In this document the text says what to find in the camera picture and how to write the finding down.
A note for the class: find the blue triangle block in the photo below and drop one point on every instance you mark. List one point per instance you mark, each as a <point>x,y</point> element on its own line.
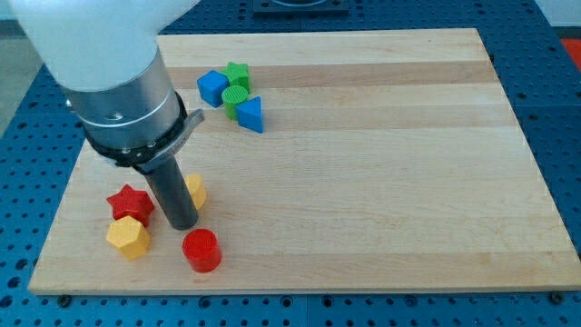
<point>249,115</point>

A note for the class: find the blue cube block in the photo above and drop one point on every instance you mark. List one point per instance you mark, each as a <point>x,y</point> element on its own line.
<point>210,86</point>

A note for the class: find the red star block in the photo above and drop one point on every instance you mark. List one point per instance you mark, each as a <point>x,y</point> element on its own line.
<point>130,202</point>

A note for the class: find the green cylinder block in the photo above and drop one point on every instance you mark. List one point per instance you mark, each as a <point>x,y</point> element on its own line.
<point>232,96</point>

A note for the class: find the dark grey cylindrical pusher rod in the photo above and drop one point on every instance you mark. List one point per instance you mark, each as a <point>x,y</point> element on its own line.
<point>168,185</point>

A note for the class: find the light wooden board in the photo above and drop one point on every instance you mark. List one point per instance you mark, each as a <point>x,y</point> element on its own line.
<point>390,161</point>

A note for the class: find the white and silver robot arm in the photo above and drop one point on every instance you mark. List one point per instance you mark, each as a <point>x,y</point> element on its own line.
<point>105,56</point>

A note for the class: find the yellow heart block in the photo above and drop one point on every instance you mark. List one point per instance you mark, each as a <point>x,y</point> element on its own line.
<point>196,188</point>

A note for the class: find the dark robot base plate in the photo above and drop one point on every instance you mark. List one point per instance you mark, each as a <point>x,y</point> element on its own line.
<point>299,7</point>

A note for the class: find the red cylinder block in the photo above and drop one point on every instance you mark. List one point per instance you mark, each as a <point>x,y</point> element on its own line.
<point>202,250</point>

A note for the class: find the yellow hexagon block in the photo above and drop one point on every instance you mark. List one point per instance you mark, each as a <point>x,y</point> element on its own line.
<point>129,237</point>

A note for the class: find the green star block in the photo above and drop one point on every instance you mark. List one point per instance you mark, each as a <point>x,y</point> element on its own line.
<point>238,74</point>

